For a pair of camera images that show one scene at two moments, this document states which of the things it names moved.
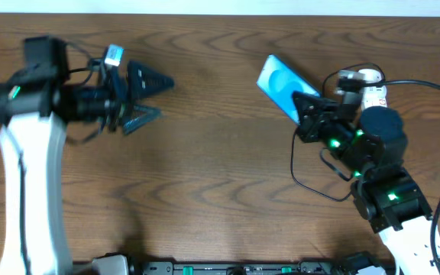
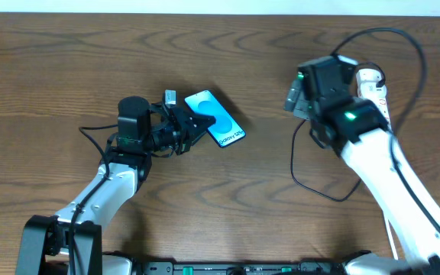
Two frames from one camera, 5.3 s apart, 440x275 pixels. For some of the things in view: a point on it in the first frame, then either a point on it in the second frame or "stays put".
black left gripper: (117, 101) → (179, 130)
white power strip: (373, 96) stays put
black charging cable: (295, 129) stays put
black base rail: (133, 265) stays put
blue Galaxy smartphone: (280, 82) → (225, 131)
